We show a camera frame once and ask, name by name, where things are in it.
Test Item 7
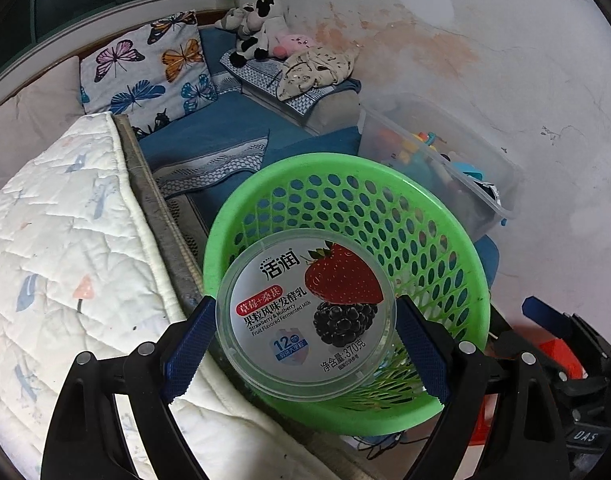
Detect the strawberry yogurt cup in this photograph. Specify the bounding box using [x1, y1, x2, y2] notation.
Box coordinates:
[215, 229, 399, 403]

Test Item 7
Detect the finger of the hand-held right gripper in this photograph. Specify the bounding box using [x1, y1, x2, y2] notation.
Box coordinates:
[523, 296, 611, 392]

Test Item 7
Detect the white quilted blanket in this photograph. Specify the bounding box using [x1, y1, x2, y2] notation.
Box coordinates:
[0, 112, 326, 480]

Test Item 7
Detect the butterfly print pillow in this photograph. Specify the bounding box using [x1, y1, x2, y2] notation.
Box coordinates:
[80, 10, 218, 133]

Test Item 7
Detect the green perforated plastic basket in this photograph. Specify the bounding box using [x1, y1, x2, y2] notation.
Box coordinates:
[202, 152, 492, 436]

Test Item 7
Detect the cream speckled cloth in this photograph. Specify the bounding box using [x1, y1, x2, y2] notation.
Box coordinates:
[276, 45, 359, 101]

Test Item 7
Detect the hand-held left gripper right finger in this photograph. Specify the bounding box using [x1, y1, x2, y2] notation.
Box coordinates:
[395, 296, 581, 480]

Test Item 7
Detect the pile of colourful toys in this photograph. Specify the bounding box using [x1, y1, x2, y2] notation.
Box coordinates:
[375, 127, 503, 211]

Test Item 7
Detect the grey plush toy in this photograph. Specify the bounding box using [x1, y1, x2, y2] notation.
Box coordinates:
[215, 6, 258, 41]

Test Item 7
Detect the folded blue patterned blanket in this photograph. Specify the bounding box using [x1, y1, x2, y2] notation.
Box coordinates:
[220, 49, 362, 133]

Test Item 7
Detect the blue patterned sofa cover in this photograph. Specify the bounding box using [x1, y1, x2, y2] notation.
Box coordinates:
[138, 27, 361, 261]

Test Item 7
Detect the black cable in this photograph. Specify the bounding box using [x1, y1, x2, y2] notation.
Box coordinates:
[355, 405, 436, 461]

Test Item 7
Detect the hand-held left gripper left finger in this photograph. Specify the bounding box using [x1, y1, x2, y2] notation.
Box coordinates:
[40, 296, 218, 480]

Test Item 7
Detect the clear plastic storage box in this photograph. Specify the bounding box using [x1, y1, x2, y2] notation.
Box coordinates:
[358, 99, 525, 243]

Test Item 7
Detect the pink plush toy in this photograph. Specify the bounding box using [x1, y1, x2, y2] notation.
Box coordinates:
[272, 32, 319, 58]

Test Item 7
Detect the black and white cow plush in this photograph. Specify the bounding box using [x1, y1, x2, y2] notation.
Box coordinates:
[229, 0, 290, 67]

